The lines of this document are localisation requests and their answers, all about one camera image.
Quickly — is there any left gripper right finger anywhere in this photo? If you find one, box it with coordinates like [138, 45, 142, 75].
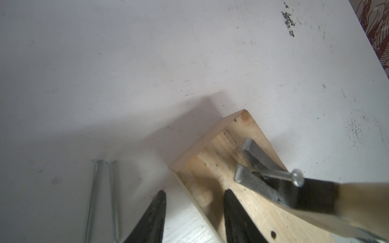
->
[223, 189, 267, 243]

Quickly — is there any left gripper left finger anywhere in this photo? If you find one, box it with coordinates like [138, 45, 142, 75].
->
[124, 190, 167, 243]

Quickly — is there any pale wooden block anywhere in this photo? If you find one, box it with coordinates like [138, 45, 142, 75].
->
[170, 109, 334, 243]

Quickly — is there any steel nail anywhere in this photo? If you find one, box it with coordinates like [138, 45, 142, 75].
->
[249, 169, 305, 187]
[107, 161, 120, 243]
[82, 160, 102, 243]

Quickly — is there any wooden handle claw hammer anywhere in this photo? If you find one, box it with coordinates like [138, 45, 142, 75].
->
[234, 138, 389, 243]

